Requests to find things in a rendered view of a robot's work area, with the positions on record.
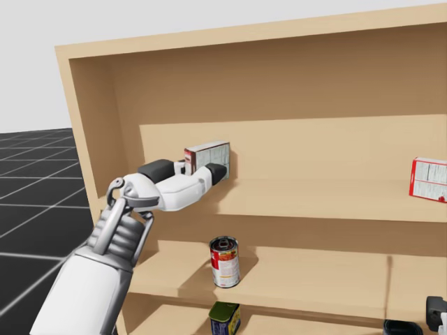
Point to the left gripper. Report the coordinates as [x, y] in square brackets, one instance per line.
[146, 188]

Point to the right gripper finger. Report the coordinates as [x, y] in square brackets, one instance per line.
[436, 315]

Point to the brown and white carton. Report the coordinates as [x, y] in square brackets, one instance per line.
[211, 153]

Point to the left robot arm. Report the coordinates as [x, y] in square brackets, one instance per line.
[87, 279]

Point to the blue flat can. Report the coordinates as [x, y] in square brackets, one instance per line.
[401, 328]

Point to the red and white can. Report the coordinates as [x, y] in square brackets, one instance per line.
[225, 261]

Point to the red and white carton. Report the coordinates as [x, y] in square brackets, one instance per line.
[429, 179]

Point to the pale wooden shelf unit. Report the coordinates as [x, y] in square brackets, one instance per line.
[297, 87]

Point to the green and blue rectangular can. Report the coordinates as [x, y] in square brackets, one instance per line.
[225, 319]

